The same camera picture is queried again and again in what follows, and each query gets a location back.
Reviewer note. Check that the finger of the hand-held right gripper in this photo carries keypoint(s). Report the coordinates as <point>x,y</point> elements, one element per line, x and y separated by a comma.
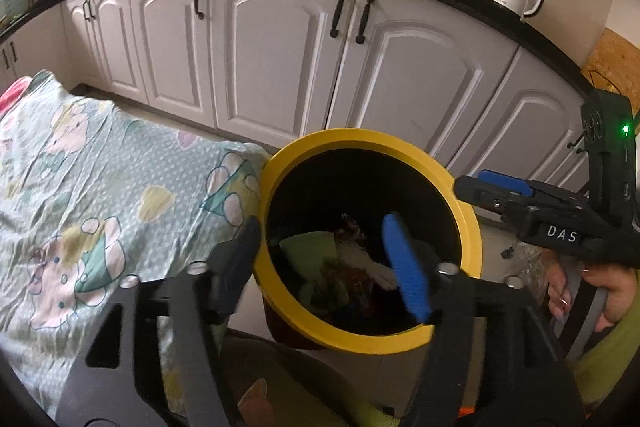
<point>490,199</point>
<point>505,181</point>

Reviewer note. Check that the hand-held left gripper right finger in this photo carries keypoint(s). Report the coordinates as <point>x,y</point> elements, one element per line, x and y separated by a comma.
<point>407,267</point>

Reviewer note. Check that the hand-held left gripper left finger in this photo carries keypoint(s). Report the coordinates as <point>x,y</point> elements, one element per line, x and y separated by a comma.
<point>235,267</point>

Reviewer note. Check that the white plastic bag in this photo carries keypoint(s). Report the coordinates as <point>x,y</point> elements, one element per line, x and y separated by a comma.
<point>370,269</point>

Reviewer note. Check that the small brown wrapper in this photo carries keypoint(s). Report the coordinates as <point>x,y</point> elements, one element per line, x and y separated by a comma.
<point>352,227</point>

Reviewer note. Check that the clear plastic bag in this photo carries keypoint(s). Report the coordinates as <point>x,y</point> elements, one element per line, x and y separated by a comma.
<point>530,263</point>

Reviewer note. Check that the light green plastic bag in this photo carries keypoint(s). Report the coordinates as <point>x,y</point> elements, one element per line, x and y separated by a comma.
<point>310,252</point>

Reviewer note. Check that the yellow rimmed black trash bin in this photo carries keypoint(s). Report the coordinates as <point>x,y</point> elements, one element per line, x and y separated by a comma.
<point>350,138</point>

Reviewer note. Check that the person's right hand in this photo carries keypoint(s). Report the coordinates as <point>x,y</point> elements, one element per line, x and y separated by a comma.
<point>620,292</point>

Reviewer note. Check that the small black floor object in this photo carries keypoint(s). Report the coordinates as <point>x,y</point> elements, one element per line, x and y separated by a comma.
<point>508,252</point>

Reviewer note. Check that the chipboard panel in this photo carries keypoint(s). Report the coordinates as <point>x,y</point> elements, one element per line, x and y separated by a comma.
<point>617,52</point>

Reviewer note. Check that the cartoon cat printed blanket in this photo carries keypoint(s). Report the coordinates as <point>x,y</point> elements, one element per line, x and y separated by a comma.
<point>100,187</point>

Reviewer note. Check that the yellow green garment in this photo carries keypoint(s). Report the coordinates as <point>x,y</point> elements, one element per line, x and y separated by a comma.
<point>610,357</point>

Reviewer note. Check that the white base cabinets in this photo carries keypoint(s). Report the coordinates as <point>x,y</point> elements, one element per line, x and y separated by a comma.
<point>270,57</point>

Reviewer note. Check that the pink blanket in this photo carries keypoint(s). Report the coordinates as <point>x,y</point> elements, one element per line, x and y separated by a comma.
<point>10,97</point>

